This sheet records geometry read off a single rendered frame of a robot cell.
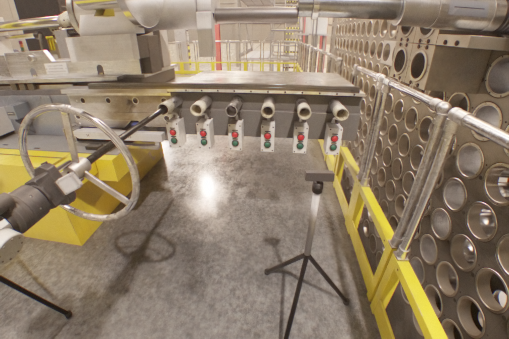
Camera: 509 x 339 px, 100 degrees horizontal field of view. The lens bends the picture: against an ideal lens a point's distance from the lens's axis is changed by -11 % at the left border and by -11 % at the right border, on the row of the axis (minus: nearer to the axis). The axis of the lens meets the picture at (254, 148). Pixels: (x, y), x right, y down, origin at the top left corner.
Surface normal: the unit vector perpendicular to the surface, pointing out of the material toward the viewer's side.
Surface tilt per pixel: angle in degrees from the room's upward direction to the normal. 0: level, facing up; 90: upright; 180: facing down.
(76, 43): 90
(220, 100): 90
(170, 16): 115
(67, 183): 79
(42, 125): 90
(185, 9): 104
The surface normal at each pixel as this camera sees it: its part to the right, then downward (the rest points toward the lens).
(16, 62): -0.10, 0.43
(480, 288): -0.06, -0.45
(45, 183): 0.92, -0.30
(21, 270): 0.00, -0.90
